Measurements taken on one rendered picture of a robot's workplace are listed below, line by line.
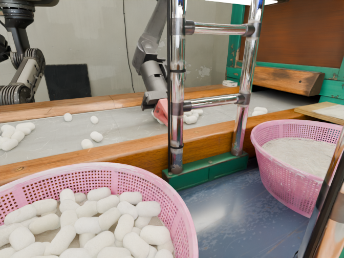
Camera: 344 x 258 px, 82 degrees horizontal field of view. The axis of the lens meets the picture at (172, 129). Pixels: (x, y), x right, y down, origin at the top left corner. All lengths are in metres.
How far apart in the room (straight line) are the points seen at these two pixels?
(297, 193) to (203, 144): 0.18
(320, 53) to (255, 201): 0.55
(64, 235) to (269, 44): 0.87
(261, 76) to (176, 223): 0.70
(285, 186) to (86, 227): 0.30
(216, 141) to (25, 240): 0.34
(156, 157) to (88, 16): 2.31
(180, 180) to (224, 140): 0.13
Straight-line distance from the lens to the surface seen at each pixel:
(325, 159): 0.49
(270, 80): 0.83
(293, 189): 0.38
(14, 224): 0.32
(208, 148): 0.43
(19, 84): 1.00
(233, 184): 0.44
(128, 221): 0.27
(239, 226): 0.36
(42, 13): 2.62
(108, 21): 2.59
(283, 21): 0.90
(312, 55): 0.83
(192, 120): 0.53
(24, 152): 0.49
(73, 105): 0.70
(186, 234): 0.23
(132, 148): 0.37
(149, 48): 0.59
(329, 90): 0.78
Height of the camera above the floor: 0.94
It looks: 23 degrees down
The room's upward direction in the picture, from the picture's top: straight up
